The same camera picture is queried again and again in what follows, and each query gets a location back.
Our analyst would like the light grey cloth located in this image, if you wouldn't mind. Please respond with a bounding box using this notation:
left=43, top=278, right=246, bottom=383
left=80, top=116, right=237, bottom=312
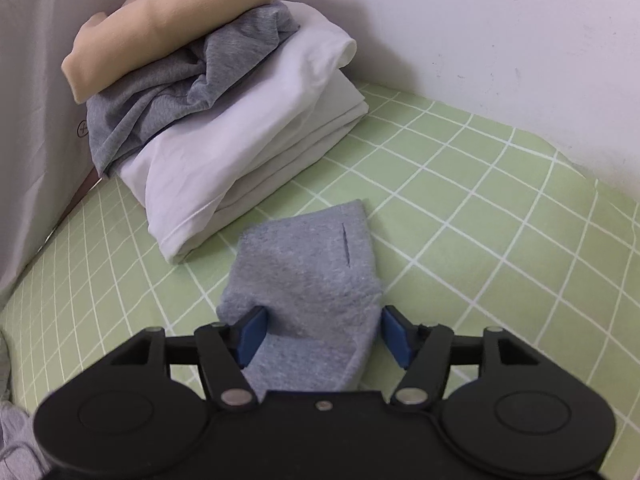
left=0, top=332, right=51, bottom=480

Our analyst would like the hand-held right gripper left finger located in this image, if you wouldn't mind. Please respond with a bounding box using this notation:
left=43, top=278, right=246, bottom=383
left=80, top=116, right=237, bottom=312
left=107, top=305, right=268, bottom=411

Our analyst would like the grey printed blanket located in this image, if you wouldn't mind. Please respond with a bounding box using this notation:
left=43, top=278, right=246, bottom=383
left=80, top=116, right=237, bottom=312
left=0, top=0, right=151, bottom=311

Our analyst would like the green checked bed sheet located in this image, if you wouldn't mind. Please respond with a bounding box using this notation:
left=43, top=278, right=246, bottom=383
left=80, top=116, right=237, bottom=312
left=0, top=82, right=640, bottom=480

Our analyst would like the pile of mixed clothes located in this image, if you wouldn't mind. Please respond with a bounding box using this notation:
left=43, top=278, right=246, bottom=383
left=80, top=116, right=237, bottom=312
left=117, top=1, right=370, bottom=266

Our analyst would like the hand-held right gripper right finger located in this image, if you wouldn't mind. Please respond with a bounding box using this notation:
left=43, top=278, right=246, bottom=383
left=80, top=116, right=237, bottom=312
left=381, top=304, right=544, bottom=409

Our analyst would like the beige folded garment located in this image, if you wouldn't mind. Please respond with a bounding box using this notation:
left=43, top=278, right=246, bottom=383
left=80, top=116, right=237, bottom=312
left=61, top=0, right=280, bottom=105

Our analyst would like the light grey garment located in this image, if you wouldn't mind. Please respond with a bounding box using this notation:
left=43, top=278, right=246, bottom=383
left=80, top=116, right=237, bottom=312
left=216, top=199, right=384, bottom=397

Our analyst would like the dark grey folded garment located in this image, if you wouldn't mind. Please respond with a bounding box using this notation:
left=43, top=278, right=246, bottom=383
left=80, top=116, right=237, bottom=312
left=86, top=0, right=301, bottom=179

